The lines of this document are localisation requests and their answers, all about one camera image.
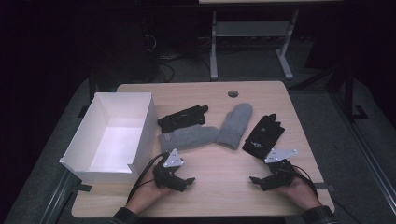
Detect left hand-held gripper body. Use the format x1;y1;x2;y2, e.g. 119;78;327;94
151;147;189;192

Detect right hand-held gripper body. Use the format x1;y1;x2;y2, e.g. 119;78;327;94
261;148;299;192

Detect grey mitten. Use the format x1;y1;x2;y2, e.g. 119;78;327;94
215;103;253;151
158;124;220;153

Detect black glove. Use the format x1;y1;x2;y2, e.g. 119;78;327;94
242;113;286;161
157;105;209;134

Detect white box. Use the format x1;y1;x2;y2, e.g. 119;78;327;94
59;91;159;185

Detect person's right hand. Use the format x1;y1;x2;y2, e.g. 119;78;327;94
275;176;322;213

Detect person's left hand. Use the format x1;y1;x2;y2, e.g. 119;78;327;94
125;169;174;216

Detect dark metal stand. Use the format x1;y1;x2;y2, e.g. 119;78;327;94
289;55;357;123

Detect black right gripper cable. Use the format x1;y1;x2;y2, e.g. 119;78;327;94
291;163;319;198

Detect aluminium rail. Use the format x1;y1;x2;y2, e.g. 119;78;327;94
329;92;396;217
37;169;79;224

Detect black floor bracket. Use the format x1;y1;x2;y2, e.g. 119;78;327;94
352;105;370;121

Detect black floor cables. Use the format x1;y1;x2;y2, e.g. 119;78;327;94
141;32;213;83

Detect grey metal-frame table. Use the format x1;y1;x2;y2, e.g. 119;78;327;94
198;0;344;81

